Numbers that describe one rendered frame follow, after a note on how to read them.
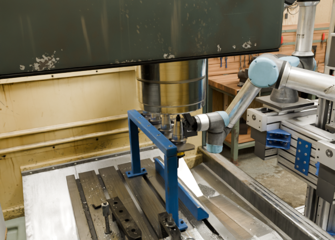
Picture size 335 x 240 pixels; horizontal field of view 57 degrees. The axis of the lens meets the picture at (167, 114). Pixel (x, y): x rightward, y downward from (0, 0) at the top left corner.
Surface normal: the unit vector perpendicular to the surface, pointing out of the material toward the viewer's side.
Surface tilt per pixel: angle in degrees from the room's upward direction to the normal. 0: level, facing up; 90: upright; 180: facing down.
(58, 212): 24
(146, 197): 0
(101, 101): 90
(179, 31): 90
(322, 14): 90
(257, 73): 88
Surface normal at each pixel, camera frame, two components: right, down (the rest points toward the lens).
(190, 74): 0.47, 0.27
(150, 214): -0.03, -0.95
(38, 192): 0.14, -0.75
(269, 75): -0.55, 0.25
